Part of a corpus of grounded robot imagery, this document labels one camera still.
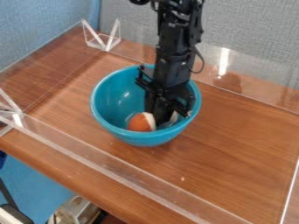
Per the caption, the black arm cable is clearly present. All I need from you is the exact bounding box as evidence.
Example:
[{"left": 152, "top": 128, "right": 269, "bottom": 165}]
[{"left": 188, "top": 46, "right": 205, "bottom": 74}]

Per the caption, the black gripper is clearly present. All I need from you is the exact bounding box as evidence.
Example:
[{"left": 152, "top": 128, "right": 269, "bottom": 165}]
[{"left": 134, "top": 49, "right": 194, "bottom": 126}]

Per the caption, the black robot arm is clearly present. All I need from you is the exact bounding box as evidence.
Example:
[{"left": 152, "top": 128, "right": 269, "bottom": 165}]
[{"left": 129, "top": 0, "right": 204, "bottom": 126}]

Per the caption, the clear acrylic corner bracket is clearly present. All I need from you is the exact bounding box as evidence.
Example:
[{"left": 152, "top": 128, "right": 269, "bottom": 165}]
[{"left": 81, "top": 19, "right": 121, "bottom": 52}]

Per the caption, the blue plastic bowl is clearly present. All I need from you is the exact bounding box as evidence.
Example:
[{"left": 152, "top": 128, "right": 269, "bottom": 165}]
[{"left": 88, "top": 66, "right": 201, "bottom": 147}]

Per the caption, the white object under table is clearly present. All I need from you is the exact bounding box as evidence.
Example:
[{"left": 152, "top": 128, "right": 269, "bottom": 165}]
[{"left": 46, "top": 196, "right": 101, "bottom": 224}]

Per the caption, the clear acrylic left bracket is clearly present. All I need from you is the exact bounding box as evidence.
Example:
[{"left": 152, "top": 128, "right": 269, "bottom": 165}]
[{"left": 0, "top": 88, "right": 24, "bottom": 137}]

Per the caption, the clear acrylic barrier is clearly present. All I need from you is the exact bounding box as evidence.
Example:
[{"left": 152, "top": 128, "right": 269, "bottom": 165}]
[
  {"left": 102, "top": 32, "right": 299, "bottom": 115},
  {"left": 13, "top": 113, "right": 251, "bottom": 224}
]

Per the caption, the clear acrylic back barrier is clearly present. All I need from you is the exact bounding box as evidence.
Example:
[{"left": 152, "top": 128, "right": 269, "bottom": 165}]
[{"left": 102, "top": 32, "right": 299, "bottom": 115}]

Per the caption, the clear acrylic front barrier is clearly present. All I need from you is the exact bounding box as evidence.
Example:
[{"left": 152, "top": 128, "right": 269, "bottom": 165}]
[{"left": 13, "top": 113, "right": 251, "bottom": 224}]

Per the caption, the black stand leg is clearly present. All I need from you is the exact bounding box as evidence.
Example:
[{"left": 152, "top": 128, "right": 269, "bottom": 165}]
[{"left": 0, "top": 179, "right": 33, "bottom": 224}]

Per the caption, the toy mushroom brown cap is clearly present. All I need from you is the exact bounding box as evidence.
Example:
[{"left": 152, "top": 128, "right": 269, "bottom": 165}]
[{"left": 126, "top": 110, "right": 180, "bottom": 133}]

